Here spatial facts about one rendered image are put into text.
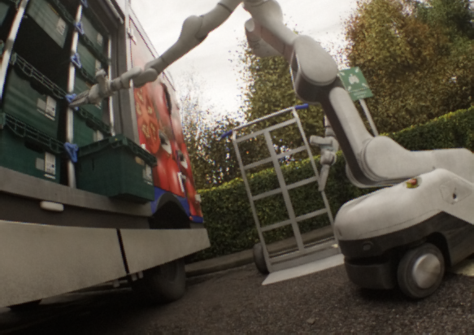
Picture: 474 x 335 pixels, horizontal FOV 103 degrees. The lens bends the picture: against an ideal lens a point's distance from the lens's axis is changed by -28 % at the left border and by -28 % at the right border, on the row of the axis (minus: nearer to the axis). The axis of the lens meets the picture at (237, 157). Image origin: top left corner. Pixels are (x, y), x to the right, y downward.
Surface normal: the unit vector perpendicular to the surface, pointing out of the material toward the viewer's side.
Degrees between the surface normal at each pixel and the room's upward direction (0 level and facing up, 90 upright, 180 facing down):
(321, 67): 90
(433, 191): 90
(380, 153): 90
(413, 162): 89
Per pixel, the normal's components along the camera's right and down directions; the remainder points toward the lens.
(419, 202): -0.10, -0.26
